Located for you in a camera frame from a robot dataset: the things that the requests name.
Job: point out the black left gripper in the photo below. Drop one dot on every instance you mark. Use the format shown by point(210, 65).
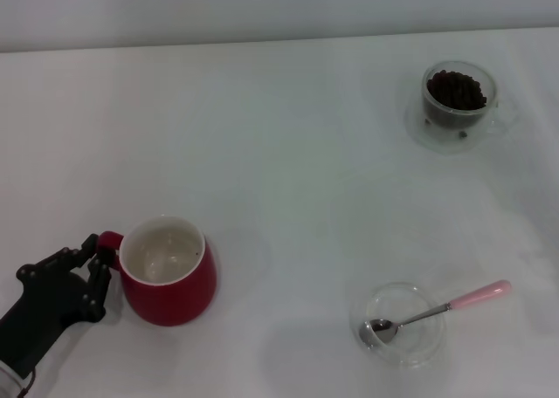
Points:
point(39, 310)

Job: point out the red ceramic mug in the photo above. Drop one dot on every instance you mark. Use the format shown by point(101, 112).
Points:
point(174, 302)

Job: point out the clear round glass dish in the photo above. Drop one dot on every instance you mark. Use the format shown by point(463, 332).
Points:
point(419, 347)

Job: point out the clear glass saucer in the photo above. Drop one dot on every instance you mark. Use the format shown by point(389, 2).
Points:
point(436, 142)

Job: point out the pile of coffee beans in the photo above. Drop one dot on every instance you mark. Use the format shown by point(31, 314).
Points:
point(456, 90)

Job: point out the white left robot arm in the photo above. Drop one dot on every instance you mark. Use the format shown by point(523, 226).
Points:
point(4, 378)

